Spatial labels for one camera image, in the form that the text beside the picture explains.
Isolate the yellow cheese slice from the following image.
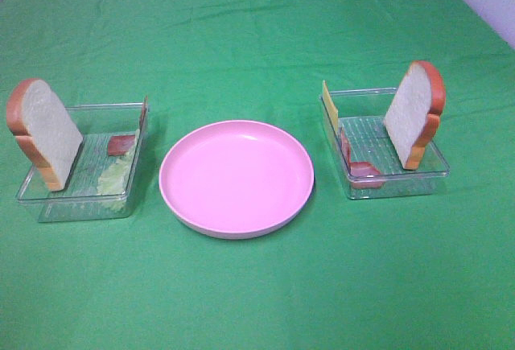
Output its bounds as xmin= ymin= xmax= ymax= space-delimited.
xmin=322 ymin=80 xmax=340 ymax=134

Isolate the bacon strip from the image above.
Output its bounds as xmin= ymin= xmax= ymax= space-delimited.
xmin=106 ymin=95 xmax=150 ymax=157
xmin=340 ymin=127 xmax=384 ymax=189

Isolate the green lettuce leaf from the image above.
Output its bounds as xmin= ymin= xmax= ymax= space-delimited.
xmin=97 ymin=143 xmax=138 ymax=196

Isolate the white bread slice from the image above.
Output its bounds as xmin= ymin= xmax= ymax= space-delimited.
xmin=6 ymin=78 xmax=83 ymax=191
xmin=383 ymin=60 xmax=446 ymax=170

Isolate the pink round plate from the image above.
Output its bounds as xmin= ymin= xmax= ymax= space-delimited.
xmin=159 ymin=120 xmax=315 ymax=239

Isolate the right clear plastic container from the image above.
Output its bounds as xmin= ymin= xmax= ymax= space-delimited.
xmin=319 ymin=88 xmax=450 ymax=200

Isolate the clear plastic container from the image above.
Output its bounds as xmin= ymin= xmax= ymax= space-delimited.
xmin=319 ymin=88 xmax=450 ymax=200
xmin=16 ymin=102 xmax=148 ymax=223

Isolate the green tablecloth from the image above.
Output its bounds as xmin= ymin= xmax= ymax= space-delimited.
xmin=1 ymin=0 xmax=514 ymax=349

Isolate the left clear plastic container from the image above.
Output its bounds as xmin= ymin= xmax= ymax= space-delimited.
xmin=16 ymin=102 xmax=148 ymax=223

